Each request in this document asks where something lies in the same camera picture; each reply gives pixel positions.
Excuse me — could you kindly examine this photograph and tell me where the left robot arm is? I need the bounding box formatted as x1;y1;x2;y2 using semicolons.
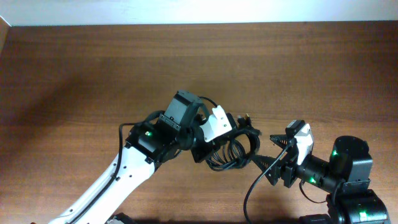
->
51;90;236;224

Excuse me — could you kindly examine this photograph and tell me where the black cable bundle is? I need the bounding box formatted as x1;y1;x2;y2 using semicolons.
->
205;113;262;172

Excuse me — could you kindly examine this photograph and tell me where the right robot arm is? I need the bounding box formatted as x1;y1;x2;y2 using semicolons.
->
252;120;391;223

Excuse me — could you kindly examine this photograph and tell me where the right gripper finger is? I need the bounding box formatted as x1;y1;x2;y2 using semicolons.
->
251;155;282;186
270;134;294;149

